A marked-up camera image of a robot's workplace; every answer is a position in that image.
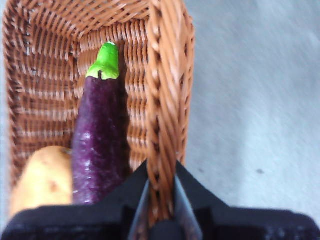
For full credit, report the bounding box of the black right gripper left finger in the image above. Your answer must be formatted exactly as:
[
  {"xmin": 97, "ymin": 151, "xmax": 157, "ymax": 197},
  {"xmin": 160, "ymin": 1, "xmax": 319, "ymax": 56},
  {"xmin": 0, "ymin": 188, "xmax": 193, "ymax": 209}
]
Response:
[{"xmin": 1, "ymin": 159, "xmax": 151, "ymax": 240}]

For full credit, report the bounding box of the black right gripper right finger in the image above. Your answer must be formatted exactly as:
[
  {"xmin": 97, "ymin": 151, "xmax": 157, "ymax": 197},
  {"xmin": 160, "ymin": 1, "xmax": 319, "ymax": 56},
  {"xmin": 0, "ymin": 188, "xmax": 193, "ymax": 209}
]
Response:
[{"xmin": 174, "ymin": 159, "xmax": 320, "ymax": 240}]

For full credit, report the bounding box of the brown potato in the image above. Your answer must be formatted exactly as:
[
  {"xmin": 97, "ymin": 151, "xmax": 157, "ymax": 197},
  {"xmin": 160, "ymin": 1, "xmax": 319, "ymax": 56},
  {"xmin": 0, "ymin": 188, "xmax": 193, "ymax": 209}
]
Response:
[{"xmin": 8, "ymin": 146, "xmax": 74, "ymax": 218}]

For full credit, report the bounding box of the purple eggplant with green stem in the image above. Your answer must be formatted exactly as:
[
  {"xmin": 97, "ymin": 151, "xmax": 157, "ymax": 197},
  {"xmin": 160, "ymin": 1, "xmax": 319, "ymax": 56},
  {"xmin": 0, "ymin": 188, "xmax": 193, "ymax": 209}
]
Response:
[{"xmin": 71, "ymin": 41, "xmax": 131, "ymax": 206}]

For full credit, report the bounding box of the brown wicker basket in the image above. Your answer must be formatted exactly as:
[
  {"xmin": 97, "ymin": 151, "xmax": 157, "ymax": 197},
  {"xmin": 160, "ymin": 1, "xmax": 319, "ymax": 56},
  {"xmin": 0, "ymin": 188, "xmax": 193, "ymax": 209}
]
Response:
[{"xmin": 2, "ymin": 0, "xmax": 196, "ymax": 226}]

